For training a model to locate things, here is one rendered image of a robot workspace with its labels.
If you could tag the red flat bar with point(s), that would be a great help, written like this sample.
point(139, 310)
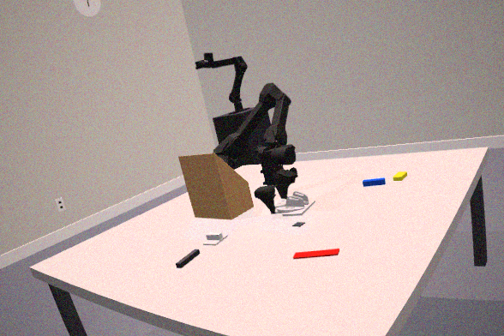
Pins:
point(319, 253)

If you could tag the blue rectangular bar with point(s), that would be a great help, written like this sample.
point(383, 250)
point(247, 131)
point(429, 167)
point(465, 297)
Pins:
point(373, 182)

